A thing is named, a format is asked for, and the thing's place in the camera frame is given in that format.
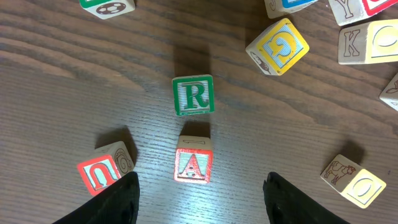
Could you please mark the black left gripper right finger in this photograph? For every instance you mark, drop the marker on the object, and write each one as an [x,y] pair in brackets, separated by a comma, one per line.
[286,204]

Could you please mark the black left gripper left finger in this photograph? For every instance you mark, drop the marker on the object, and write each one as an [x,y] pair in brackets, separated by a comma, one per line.
[117,204]

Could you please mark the yellow O block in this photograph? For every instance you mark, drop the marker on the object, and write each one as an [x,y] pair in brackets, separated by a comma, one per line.
[352,181]

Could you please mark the green R block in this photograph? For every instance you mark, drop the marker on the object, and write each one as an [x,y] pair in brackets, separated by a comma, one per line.
[193,95]

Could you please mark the red U block lower left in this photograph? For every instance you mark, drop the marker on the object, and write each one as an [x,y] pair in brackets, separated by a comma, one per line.
[105,166]

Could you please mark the red u block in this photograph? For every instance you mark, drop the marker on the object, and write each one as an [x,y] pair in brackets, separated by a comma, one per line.
[350,11]
[105,166]

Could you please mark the red A block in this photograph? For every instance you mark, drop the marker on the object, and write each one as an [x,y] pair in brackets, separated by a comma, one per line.
[193,160]

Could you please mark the red I block centre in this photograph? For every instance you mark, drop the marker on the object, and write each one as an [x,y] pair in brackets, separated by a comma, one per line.
[390,94]

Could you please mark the yellow G block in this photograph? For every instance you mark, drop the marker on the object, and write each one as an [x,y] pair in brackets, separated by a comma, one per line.
[278,48]

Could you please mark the yellow K side block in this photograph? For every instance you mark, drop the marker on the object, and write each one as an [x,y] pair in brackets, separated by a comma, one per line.
[371,42]

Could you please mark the green J block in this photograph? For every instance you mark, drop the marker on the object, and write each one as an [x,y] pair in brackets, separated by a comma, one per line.
[105,9]

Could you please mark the blue R block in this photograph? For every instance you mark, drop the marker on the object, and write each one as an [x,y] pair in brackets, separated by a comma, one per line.
[278,8]

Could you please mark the red U block upper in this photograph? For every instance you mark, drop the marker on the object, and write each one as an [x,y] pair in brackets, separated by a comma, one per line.
[350,11]

